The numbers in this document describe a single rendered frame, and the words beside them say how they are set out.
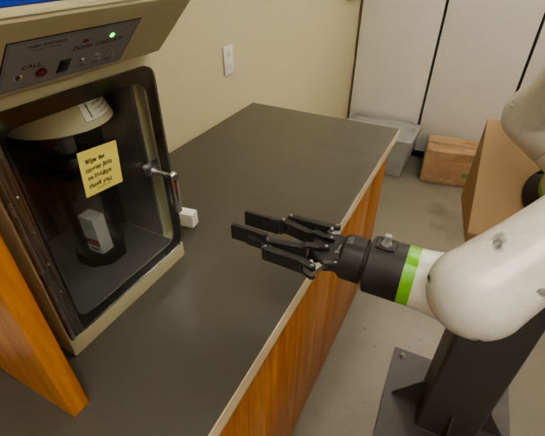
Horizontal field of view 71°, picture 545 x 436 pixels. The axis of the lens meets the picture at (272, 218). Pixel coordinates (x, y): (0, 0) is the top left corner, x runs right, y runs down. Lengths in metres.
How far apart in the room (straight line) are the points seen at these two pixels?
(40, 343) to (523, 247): 0.60
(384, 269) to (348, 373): 1.32
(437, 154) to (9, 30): 2.99
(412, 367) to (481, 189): 1.05
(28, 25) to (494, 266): 0.53
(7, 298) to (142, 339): 0.32
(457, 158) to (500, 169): 2.10
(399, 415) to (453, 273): 1.38
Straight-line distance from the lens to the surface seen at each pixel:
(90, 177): 0.68
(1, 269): 0.54
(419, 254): 0.60
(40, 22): 0.49
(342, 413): 1.77
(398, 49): 3.44
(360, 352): 1.94
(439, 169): 3.27
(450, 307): 0.46
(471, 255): 0.46
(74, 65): 0.60
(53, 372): 0.67
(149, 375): 0.76
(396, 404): 1.82
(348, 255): 0.60
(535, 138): 0.94
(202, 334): 0.79
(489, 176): 1.13
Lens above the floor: 1.56
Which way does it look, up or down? 36 degrees down
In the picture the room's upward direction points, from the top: straight up
